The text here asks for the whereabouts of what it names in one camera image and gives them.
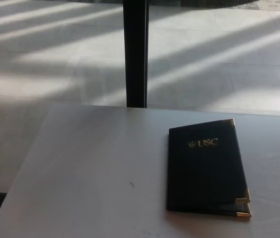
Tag black USC diary gold corners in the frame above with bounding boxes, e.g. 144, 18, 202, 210
166, 118, 252, 218

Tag black window frame post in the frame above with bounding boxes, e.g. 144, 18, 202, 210
123, 0, 150, 109

